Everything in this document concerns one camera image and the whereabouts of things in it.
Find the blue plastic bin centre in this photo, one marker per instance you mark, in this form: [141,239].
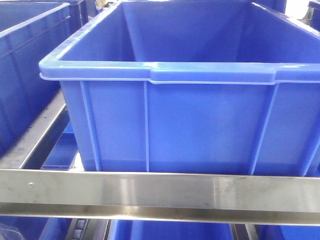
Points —
[192,86]

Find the blue plastic bin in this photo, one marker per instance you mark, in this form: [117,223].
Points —
[28,32]
[192,86]

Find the blue plastic bin left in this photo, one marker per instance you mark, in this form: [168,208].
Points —
[28,32]

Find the stainless steel shelf rail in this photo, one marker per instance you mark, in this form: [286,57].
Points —
[263,200]

